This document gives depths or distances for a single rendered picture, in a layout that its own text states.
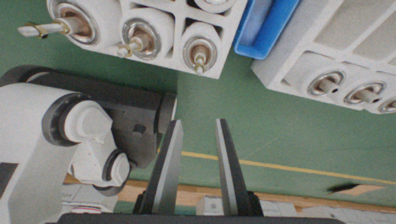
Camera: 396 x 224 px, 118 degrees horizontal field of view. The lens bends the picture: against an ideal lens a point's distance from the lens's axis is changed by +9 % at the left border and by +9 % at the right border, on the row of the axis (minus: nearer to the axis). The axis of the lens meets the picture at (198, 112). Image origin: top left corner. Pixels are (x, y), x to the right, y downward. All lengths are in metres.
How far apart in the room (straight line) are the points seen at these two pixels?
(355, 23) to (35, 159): 0.80
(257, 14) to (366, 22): 0.26
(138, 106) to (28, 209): 0.33
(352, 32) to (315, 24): 0.12
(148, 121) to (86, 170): 0.33
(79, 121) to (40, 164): 0.11
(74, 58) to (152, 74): 0.33
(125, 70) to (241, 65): 0.53
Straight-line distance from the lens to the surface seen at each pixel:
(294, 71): 0.44
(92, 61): 0.73
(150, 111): 0.50
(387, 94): 0.59
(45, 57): 0.86
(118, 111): 0.54
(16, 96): 0.45
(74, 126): 0.40
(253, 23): 0.55
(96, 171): 0.68
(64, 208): 2.36
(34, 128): 0.41
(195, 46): 0.27
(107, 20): 0.34
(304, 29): 0.44
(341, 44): 0.53
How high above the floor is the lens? 0.52
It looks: 48 degrees down
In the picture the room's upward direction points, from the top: 178 degrees counter-clockwise
